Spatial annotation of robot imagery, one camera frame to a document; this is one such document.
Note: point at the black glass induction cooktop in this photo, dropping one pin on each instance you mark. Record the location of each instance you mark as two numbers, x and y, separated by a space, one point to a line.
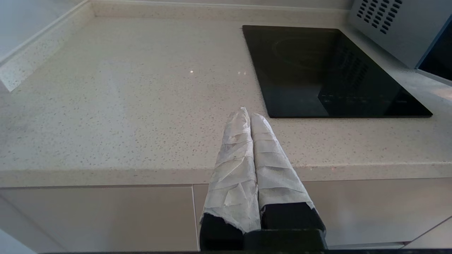
317 70

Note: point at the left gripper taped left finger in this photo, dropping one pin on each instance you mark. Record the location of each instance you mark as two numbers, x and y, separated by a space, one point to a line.
233 176

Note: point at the black silver microwave oven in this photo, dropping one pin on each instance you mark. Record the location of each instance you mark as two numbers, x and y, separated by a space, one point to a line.
402 31

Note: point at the beige cabinet front panel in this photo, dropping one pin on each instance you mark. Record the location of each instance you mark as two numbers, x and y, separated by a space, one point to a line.
370 208
99 218

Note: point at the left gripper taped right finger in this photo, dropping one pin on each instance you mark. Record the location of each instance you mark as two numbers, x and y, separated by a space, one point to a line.
275 173

